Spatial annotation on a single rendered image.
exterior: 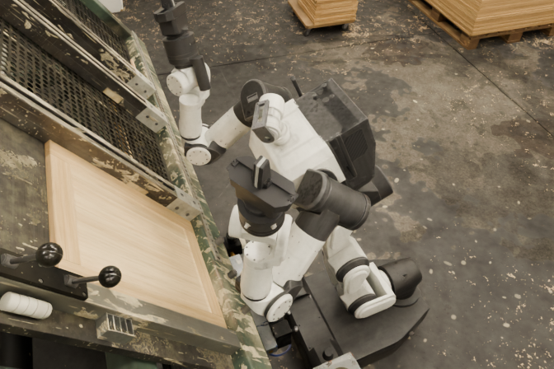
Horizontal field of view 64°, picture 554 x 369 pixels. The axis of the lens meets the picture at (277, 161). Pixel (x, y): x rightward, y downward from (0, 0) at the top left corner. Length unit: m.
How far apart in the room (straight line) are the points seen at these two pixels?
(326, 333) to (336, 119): 1.21
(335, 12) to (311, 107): 3.26
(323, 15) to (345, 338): 3.08
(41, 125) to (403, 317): 1.71
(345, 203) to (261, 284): 0.26
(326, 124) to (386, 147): 2.11
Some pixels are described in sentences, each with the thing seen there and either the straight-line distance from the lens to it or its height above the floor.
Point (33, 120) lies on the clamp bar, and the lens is 1.23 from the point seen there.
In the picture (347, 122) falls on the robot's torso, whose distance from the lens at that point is 1.14.
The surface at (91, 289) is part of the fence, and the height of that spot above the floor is 1.33.
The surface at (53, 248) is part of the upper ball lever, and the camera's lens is 0.75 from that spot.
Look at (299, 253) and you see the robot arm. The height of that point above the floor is 1.24.
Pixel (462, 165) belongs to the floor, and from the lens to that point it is 3.26.
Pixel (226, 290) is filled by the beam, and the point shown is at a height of 0.90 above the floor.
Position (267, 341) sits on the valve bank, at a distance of 1.50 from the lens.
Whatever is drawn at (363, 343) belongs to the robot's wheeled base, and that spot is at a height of 0.17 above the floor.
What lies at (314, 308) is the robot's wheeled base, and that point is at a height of 0.19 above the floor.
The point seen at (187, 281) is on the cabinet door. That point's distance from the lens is 1.32.
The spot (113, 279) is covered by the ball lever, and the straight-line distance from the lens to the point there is 0.82.
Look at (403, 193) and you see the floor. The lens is 2.95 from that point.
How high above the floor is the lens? 2.11
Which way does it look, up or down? 44 degrees down
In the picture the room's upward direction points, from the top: straight up
